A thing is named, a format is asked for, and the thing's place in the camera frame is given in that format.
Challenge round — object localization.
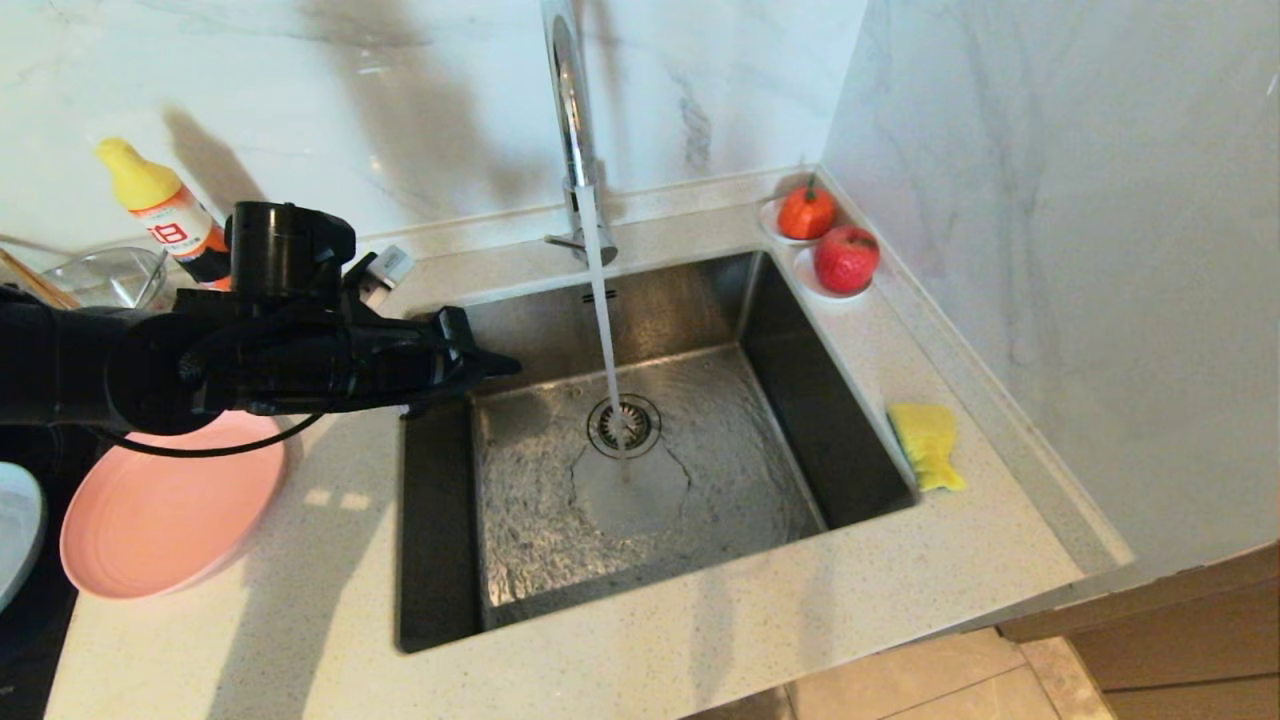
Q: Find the pink plate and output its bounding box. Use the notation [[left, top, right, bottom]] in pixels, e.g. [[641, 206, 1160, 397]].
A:
[[59, 410, 291, 601]]

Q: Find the orange dish soap bottle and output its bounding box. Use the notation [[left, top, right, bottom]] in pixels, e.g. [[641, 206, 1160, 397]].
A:
[[96, 137, 237, 292]]

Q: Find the wooden chopstick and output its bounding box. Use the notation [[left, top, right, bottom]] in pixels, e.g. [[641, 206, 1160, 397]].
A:
[[0, 250, 81, 309]]

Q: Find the light blue plate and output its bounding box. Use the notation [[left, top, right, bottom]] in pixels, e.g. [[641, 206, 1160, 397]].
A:
[[0, 462, 47, 613]]

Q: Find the yellow green sponge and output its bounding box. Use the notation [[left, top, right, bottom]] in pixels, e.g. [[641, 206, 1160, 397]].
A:
[[887, 402, 969, 494]]

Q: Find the stainless steel sink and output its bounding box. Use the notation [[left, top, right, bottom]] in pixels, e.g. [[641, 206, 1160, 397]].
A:
[[398, 250, 919, 653]]

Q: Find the metal drain strainer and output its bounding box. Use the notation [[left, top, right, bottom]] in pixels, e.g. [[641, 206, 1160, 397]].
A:
[[587, 394, 663, 461]]

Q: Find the chrome faucet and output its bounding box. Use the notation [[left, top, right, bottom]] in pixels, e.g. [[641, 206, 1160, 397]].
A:
[[533, 0, 619, 269]]

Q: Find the small white dish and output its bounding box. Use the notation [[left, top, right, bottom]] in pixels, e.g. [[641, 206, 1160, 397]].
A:
[[758, 198, 839, 248], [794, 247, 875, 302]]

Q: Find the clear glass bowl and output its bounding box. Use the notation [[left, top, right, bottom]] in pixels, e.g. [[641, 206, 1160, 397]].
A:
[[40, 245, 173, 311]]

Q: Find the orange toy pumpkin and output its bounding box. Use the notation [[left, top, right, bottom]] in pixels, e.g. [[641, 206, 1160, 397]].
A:
[[778, 178, 839, 243]]

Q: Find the red toy apple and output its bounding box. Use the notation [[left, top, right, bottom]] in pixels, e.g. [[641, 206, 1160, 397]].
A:
[[814, 226, 883, 296]]

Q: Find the black induction cooktop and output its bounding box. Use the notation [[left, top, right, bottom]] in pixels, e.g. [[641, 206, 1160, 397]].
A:
[[0, 425, 101, 720]]

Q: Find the wooden cabinet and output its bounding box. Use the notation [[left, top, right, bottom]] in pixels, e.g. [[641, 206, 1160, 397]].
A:
[[998, 540, 1280, 720]]

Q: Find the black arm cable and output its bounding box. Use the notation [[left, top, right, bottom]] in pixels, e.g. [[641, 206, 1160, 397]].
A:
[[95, 405, 336, 460]]

